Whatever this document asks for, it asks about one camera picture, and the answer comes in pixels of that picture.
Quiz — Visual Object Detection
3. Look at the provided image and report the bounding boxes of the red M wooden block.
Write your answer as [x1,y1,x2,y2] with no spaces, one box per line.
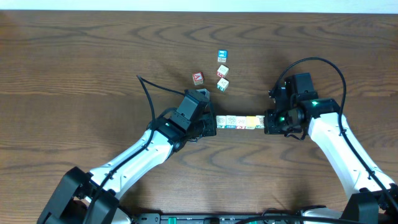
[216,65,229,78]

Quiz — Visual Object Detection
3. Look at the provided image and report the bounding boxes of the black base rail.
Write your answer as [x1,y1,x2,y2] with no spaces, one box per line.
[131,210,308,224]

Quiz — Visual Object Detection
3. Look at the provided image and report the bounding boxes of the red sided wooden block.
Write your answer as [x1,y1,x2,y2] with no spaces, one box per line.
[236,116,246,129]

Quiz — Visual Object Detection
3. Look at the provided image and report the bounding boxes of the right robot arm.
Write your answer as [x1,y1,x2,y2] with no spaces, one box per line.
[265,82,397,223]

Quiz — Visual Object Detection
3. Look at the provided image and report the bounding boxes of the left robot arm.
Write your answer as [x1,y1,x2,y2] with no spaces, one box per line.
[37,108,216,223]

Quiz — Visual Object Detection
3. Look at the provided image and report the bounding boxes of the green J wooden block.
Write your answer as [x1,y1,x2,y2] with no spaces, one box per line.
[216,78,229,92]

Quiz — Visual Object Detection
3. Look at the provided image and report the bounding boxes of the right black cable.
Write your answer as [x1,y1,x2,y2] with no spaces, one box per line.
[270,57,398,224]

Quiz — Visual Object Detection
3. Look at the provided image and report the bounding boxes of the green circle wooden block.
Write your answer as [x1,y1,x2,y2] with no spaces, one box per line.
[216,115,226,129]

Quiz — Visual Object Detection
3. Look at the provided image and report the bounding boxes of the red A wooden block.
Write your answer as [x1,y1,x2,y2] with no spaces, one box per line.
[192,72,204,85]

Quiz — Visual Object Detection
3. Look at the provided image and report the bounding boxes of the black cable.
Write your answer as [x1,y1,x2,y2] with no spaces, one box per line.
[82,75,187,224]
[270,57,398,224]

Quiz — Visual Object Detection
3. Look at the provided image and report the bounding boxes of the left black cable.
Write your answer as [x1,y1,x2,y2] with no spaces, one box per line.
[82,75,187,224]

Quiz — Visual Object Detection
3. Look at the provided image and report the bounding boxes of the yellow top wooden block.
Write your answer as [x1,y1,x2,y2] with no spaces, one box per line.
[246,116,258,129]

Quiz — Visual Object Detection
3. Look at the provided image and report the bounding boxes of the blue top wooden block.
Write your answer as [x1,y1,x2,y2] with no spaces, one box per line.
[217,50,228,63]

